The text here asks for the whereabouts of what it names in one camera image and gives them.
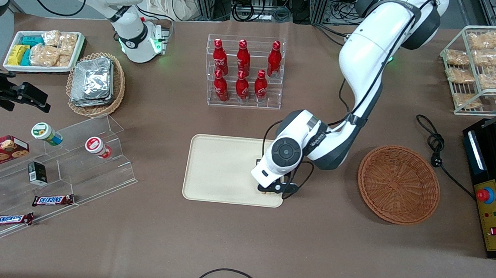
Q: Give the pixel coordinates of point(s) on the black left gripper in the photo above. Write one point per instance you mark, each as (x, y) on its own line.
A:
(258, 161)

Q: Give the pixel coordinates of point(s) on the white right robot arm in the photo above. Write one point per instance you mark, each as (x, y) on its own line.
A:
(129, 30)

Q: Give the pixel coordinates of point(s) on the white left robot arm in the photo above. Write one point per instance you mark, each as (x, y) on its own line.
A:
(367, 51)

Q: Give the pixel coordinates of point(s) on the cream plastic tray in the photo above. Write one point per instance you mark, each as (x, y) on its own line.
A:
(219, 172)

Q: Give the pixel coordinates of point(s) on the foil-wrapped sandwich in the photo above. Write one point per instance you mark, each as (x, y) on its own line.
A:
(91, 80)
(110, 92)

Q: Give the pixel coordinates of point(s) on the light wicker basket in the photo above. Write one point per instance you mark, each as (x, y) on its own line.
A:
(118, 86)

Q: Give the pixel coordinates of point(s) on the brown wicker basket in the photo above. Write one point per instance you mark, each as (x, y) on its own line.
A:
(397, 184)

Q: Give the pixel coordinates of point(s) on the green sunflower lid cup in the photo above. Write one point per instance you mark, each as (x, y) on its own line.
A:
(44, 132)

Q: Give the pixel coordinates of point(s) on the white rectangular bin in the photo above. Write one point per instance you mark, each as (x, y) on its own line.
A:
(10, 68)

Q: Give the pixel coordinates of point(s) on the teal snack packet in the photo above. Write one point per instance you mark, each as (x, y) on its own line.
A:
(32, 40)
(26, 57)

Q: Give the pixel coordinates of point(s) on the yellow snack packet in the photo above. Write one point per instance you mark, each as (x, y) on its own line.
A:
(18, 55)

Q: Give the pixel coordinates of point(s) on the small black carton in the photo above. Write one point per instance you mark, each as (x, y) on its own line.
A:
(37, 173)

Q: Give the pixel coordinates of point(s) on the red strawberry yogurt cup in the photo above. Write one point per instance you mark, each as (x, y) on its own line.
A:
(95, 146)

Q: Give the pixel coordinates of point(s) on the clear acrylic bottle rack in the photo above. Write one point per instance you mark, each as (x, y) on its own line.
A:
(277, 101)

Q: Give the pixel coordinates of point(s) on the clear acrylic stepped display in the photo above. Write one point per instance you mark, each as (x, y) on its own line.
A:
(88, 176)

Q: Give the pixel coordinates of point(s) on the red cola bottle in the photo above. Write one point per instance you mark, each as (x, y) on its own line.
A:
(242, 87)
(221, 88)
(243, 58)
(220, 58)
(274, 60)
(261, 86)

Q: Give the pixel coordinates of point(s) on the Snickers chocolate bar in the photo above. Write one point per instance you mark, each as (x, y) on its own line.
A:
(53, 200)
(10, 219)

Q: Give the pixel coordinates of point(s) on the black machine yellow panel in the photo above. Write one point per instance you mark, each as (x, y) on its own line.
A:
(477, 172)

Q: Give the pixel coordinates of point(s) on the red emergency stop button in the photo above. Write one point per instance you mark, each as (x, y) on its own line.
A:
(484, 195)

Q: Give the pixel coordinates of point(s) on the aluminium frame rack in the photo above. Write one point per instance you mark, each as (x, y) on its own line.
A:
(257, 0)

